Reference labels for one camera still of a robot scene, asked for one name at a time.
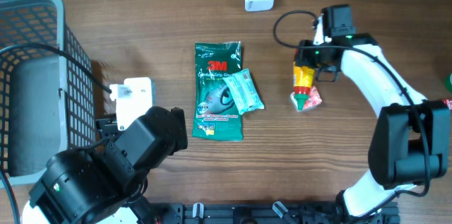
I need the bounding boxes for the white wet wipes pack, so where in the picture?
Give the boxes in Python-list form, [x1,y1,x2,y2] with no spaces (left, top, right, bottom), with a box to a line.
[223,69,265,114]

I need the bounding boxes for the red sriracha sauce bottle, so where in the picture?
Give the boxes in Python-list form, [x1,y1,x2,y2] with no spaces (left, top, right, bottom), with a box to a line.
[293,63,315,111]

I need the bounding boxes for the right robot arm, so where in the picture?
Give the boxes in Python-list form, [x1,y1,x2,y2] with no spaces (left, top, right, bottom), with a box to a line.
[295,34,451,223]

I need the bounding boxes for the green lid jar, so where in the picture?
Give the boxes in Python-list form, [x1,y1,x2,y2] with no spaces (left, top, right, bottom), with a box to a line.
[444,73,452,93]

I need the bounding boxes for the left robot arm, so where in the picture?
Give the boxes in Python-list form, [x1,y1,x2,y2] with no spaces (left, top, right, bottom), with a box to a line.
[29,106,188,223]

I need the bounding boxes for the grey plastic shopping basket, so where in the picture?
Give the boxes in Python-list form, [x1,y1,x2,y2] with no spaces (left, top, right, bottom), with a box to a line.
[1,0,95,185]

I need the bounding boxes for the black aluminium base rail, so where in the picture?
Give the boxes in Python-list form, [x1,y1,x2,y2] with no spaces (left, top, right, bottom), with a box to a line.
[141,201,401,224]

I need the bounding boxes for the red candy bar wrapper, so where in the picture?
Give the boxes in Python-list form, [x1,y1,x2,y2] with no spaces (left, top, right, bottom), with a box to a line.
[442,99,452,110]

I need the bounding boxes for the red patterned small box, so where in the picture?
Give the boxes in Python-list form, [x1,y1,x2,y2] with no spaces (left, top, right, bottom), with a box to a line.
[290,86,322,112]

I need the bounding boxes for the green 3M gloves package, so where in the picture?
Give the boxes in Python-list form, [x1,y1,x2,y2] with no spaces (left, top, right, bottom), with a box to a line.
[192,42,243,141]

